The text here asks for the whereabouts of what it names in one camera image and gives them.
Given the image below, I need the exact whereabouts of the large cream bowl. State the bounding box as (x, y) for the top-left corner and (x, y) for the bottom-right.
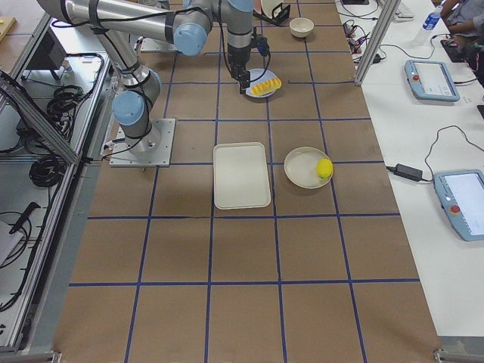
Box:
(284, 147), (333, 189)

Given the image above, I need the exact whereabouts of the cream plate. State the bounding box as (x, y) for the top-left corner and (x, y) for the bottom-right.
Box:
(260, 0), (284, 19)

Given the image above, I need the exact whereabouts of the black plate rack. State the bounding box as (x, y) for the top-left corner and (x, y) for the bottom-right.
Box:
(253, 1), (290, 26)

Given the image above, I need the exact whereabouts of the aluminium frame post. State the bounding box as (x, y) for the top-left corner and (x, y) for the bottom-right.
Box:
(354, 0), (400, 86)

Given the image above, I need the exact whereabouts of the near teach pendant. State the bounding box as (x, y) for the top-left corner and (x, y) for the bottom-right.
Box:
(433, 169), (483, 242)

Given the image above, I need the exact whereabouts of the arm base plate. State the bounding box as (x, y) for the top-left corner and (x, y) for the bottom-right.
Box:
(139, 38), (178, 53)
(109, 118), (176, 167)

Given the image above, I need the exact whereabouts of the yellow lemon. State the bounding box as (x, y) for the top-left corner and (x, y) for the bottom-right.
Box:
(315, 158), (334, 178)

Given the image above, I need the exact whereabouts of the plastic water bottle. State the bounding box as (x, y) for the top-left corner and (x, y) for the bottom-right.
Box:
(413, 5), (443, 45)

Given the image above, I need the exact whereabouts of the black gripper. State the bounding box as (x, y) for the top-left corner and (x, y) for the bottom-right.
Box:
(228, 33), (269, 95)

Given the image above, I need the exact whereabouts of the far teach pendant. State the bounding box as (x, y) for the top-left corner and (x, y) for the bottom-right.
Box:
(404, 60), (460, 102)

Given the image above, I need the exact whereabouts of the teach pendant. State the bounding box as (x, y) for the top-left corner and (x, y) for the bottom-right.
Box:
(433, 169), (483, 242)
(404, 60), (460, 102)

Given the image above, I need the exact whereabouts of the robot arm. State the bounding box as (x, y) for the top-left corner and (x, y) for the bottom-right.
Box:
(39, 1), (220, 155)
(173, 1), (271, 93)

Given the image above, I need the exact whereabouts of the light blue plate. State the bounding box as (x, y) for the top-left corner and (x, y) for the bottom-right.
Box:
(245, 68), (277, 98)

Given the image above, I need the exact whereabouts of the small cream bowl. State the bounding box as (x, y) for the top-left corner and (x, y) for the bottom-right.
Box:
(289, 17), (315, 39)

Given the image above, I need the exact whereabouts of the cream rectangular tray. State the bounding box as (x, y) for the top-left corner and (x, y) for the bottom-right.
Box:
(213, 142), (271, 209)

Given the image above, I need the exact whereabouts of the black power brick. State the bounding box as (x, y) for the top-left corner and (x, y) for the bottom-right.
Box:
(394, 163), (423, 182)

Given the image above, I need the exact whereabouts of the striped orange bread roll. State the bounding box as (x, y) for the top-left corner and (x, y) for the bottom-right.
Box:
(250, 77), (282, 96)

